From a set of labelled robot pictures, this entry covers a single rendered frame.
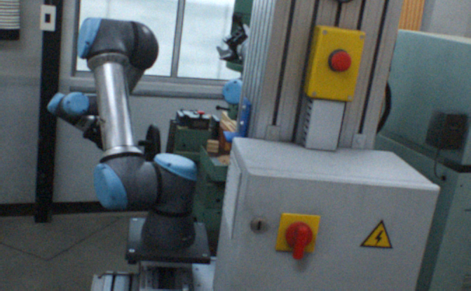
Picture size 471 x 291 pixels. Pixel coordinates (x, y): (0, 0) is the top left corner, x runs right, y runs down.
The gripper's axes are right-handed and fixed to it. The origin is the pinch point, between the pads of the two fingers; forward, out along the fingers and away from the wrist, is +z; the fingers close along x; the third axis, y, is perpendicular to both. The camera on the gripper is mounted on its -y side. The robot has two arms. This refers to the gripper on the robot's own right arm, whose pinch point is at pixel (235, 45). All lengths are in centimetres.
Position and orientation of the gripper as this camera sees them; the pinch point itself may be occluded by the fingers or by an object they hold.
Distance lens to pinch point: 203.3
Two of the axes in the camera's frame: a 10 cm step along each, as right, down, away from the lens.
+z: -2.6, -2.9, 9.2
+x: -7.8, 6.3, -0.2
